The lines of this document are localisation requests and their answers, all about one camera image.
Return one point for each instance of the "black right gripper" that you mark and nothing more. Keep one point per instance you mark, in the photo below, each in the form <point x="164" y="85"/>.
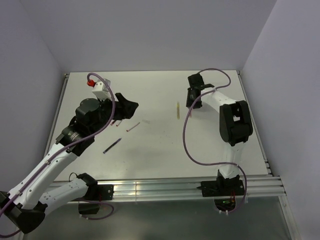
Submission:
<point x="189" y="103"/>

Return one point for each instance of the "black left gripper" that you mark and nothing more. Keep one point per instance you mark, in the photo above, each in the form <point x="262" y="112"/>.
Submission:
<point x="124" y="108"/>

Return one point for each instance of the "yellow highlighter pen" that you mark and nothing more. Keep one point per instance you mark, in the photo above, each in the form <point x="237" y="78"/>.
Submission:
<point x="178" y="110"/>

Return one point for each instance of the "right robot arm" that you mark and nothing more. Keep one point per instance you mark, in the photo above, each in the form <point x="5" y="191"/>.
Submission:
<point x="235" y="123"/>

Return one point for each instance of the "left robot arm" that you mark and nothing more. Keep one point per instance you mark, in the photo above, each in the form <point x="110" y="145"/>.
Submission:
<point x="29" y="202"/>

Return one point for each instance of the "purple pen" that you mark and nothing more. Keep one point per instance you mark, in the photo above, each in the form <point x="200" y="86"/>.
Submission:
<point x="112" y="145"/>

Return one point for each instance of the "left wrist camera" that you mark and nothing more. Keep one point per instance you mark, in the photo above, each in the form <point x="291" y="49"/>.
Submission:
<point x="99" y="89"/>

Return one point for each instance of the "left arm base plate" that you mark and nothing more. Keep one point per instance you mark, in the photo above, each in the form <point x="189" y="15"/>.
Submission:
<point x="100" y="192"/>

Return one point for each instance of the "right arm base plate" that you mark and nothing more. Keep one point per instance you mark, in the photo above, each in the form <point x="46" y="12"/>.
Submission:
<point x="215" y="189"/>

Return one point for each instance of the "aluminium rail frame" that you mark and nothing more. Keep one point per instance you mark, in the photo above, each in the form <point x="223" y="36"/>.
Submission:
<point x="168" y="158"/>

